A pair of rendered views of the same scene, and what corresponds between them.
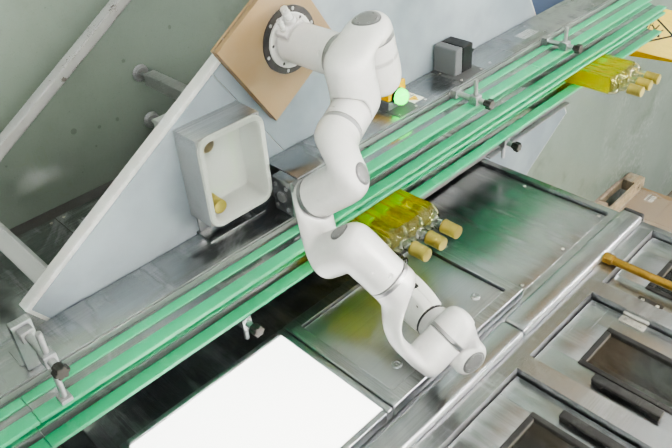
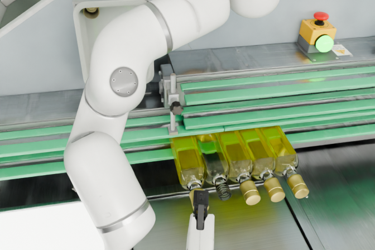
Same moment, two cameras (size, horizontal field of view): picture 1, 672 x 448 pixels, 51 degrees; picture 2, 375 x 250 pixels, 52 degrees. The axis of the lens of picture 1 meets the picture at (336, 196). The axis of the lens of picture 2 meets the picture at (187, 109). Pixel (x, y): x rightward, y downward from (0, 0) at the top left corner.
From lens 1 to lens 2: 0.87 m
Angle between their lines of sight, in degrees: 24
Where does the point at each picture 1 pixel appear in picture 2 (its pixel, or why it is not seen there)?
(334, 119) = (139, 10)
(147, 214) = (41, 54)
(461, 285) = (285, 242)
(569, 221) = not seen: outside the picture
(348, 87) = not seen: outside the picture
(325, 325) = not seen: hidden behind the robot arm
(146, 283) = (19, 107)
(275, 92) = not seen: outside the picture
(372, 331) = (174, 239)
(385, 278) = (100, 215)
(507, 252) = (361, 233)
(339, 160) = (99, 54)
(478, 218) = (356, 186)
